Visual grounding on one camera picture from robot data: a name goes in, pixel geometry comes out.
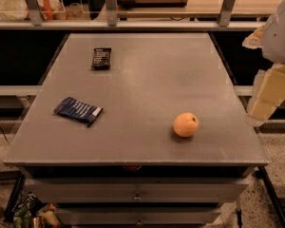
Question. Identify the black snack bar wrapper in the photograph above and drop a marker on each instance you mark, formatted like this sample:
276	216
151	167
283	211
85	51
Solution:
101	58

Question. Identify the plastic bags behind glass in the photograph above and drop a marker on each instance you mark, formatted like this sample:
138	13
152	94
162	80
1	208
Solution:
17	10

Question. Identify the orange fruit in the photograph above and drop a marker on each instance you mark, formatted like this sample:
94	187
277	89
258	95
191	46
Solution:
186	125

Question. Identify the blue rxbar blueberry wrapper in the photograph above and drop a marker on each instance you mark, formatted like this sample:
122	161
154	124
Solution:
78	111

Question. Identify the grey drawer cabinet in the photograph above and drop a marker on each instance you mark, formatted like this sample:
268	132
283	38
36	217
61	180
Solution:
152	79

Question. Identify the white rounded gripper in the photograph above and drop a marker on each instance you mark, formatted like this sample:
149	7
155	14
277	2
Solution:
279	40

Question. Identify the metal railing with posts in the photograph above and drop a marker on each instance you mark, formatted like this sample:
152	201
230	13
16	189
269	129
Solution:
167	19

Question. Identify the upper grey drawer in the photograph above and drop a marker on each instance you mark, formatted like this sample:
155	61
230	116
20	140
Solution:
96	191

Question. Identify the wire basket of snacks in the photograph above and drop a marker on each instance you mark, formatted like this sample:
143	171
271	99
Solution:
19	208

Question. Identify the grey drawer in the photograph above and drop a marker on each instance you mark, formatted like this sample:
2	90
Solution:
96	191
137	215

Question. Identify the lower grey drawer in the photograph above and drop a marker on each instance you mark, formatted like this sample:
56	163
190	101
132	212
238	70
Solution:
137	215

